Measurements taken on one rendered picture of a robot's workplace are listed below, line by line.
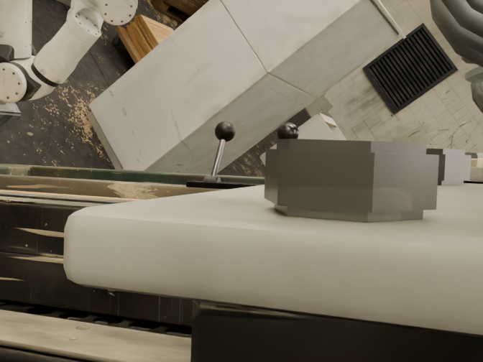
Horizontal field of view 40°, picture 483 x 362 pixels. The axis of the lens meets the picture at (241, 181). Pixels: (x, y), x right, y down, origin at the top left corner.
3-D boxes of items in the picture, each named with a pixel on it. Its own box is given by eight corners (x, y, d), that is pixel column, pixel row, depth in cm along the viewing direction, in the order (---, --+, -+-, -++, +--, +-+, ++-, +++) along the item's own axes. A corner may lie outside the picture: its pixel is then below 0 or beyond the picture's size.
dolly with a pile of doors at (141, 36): (147, 52, 557) (174, 29, 547) (176, 100, 543) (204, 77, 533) (103, 34, 501) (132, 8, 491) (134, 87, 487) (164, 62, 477)
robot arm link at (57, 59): (82, 49, 122) (23, 121, 129) (102, 43, 132) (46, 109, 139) (39, 8, 121) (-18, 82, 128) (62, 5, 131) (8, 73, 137)
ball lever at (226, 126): (204, 191, 118) (221, 128, 123) (223, 192, 117) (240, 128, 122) (197, 182, 115) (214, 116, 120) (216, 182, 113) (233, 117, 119)
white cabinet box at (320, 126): (276, 159, 678) (332, 118, 655) (305, 207, 663) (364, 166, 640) (259, 156, 637) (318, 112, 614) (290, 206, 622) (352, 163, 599)
